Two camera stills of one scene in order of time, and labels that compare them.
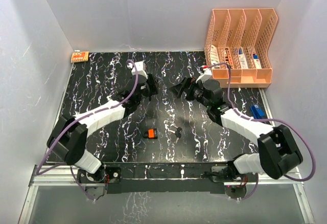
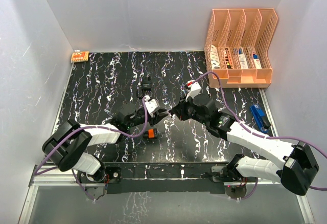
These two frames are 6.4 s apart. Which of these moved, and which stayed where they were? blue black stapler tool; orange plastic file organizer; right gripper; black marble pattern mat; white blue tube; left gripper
Moved: left gripper; right gripper
Stayed: orange plastic file organizer; black marble pattern mat; white blue tube; blue black stapler tool
